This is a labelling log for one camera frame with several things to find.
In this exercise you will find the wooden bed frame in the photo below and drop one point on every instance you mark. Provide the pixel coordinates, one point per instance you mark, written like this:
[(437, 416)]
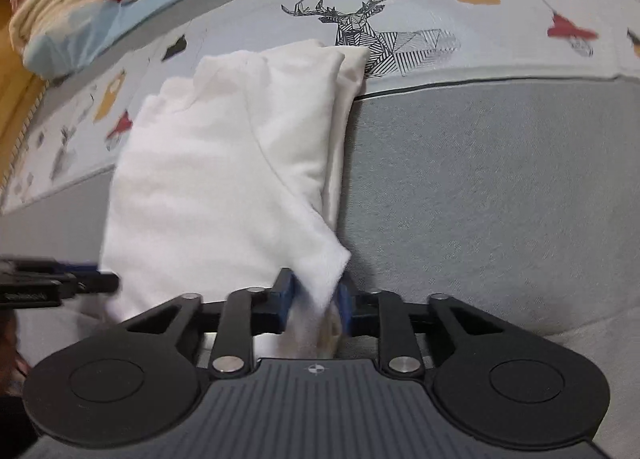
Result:
[(15, 104)]

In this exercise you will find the white t-shirt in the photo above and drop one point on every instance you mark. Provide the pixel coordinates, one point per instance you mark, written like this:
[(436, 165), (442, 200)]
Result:
[(210, 189)]

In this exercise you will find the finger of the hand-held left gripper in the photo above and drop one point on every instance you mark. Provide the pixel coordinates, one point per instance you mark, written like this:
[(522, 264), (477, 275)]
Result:
[(77, 267), (97, 284)]

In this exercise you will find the grey printed bed sheet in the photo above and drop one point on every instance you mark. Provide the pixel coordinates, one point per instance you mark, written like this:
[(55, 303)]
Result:
[(475, 189)]

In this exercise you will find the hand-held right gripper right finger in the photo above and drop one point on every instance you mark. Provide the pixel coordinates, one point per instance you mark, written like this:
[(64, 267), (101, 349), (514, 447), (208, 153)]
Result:
[(346, 311)]

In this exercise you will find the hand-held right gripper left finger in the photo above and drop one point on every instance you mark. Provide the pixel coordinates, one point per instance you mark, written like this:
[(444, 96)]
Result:
[(285, 304)]

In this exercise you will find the cream blanket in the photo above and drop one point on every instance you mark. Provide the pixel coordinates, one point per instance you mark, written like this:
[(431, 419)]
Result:
[(55, 4)]

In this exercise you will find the light blue quilt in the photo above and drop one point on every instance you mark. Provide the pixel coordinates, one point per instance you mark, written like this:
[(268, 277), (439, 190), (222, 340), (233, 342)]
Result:
[(150, 4)]

